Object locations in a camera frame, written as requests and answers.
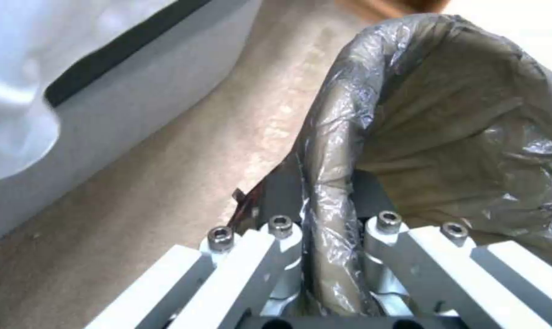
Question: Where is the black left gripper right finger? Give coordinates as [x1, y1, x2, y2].
[352, 172, 552, 329]

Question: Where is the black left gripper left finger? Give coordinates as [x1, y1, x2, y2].
[103, 170, 305, 329]

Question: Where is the grey translucent trash bag liner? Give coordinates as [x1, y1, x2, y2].
[282, 13, 552, 311]

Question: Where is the brown wooden furniture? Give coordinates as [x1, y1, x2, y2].
[335, 0, 451, 18]

